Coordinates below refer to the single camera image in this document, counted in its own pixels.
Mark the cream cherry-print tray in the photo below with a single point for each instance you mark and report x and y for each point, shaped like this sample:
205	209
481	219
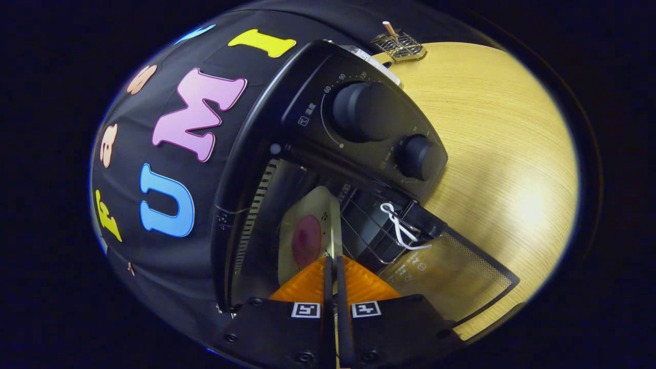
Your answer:
318	202

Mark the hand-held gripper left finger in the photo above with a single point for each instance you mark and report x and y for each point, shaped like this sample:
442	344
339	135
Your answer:
328	307

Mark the black toaster oven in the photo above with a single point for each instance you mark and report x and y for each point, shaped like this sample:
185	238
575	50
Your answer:
307	87

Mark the wooden stick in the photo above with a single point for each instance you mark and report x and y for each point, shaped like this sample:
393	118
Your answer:
389	29

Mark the pink ham slice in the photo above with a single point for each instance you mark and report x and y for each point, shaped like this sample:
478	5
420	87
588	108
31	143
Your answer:
306	241

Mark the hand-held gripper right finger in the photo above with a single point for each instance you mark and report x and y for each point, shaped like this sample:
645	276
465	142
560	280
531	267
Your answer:
342	318

